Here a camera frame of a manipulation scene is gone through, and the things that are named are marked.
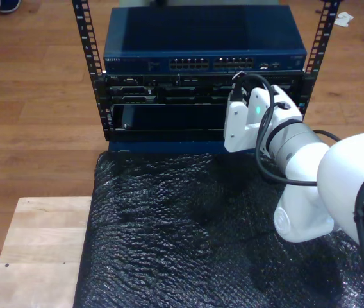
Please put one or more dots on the person's foot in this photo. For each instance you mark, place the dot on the person's foot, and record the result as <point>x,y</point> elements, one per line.
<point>9,4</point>

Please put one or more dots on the black rack server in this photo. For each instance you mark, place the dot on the black rack server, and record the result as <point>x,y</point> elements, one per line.
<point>185,90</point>

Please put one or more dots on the black bubble mat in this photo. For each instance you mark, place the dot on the black bubble mat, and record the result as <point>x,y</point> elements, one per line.
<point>169,240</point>

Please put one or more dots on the white crumpled paper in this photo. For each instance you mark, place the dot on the white crumpled paper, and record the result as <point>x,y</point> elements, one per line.
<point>343,19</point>

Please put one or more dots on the blue network switch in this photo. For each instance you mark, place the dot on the blue network switch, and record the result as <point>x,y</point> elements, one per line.
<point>201,32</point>

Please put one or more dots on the black perforated rack post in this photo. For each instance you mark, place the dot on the black perforated rack post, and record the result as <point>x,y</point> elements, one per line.
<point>87,38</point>
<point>324,25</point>

